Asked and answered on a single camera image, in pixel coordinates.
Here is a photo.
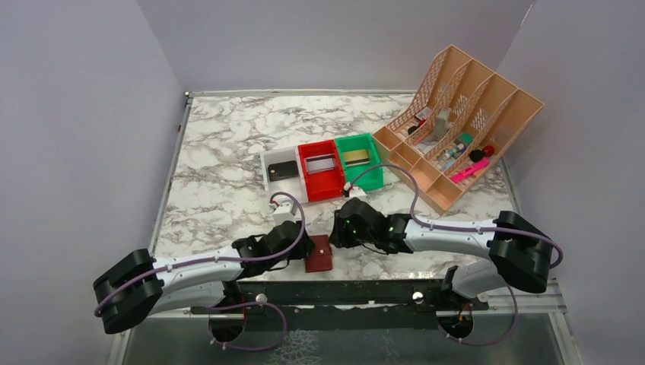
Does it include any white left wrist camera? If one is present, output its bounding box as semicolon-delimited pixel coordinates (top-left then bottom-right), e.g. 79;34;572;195
269;201;295;226

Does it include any silver card in red bin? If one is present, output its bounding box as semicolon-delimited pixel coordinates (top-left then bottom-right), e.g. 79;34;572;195
304;154;336;174

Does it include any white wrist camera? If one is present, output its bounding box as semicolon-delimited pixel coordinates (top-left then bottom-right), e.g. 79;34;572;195
269;201;295;226
342;182;367;198

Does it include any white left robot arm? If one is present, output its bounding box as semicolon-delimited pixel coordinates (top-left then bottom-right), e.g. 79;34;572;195
93;221;315;335

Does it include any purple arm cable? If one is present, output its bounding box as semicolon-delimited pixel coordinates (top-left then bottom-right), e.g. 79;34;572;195
345;163;564;348
94;191;307;353

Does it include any grey box in organizer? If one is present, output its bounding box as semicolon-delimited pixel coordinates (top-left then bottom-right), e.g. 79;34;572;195
431;107;452;142

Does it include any green capped tube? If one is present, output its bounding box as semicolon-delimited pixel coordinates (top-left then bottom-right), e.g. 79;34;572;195
448;132;473;157

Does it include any gold card in green bin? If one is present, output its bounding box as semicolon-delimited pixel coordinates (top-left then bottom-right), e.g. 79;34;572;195
342;149;370;167

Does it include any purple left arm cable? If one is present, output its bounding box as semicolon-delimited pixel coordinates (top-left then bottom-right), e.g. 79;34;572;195
94;191;307;353

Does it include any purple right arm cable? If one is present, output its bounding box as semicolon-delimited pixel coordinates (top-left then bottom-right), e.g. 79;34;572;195
345;163;564;348

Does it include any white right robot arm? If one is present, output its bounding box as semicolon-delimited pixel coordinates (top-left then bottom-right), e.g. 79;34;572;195
329;198;554;304

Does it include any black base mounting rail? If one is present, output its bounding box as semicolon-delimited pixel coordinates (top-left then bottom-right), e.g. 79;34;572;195
190;279;488;332

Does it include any green plastic bin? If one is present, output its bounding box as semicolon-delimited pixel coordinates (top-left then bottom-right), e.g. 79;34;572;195
334;133;384;192

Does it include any red black round item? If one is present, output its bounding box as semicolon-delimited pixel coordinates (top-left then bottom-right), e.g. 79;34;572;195
469;145;495;163

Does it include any red plastic bin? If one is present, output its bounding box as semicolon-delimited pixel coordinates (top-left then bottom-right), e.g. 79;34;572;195
297;140;345;202

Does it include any white plastic bin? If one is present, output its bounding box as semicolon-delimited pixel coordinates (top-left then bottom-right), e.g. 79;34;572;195
260;146;309;205

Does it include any red leather card holder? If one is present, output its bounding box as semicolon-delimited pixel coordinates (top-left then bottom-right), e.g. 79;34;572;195
304;235;333;273

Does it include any beige desk organizer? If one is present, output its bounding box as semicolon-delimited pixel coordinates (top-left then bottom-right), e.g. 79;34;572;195
373;45;544;214

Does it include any pink highlighter marker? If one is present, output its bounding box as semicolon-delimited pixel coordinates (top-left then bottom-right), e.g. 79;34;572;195
450;158;490;183

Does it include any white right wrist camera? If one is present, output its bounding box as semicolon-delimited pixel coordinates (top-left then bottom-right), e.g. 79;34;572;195
342;182;367;198

